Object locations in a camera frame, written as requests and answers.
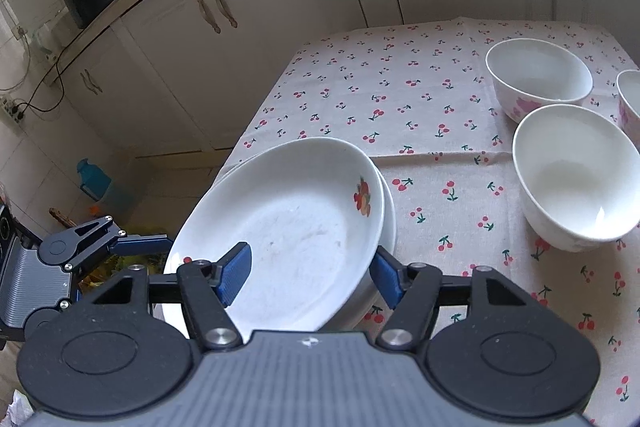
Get cherry print tablecloth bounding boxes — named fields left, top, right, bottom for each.
left=226, top=18, right=639, bottom=426

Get white floral bowl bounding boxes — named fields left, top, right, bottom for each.
left=512, top=104, right=639, bottom=253

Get stained white fruit plate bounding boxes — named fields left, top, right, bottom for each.
left=323, top=171, right=397, bottom=334

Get blue plastic jug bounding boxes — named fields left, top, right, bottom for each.
left=76, top=158, right=134, bottom=216

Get small white fruit plate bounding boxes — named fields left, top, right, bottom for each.
left=165, top=138, right=386, bottom=338

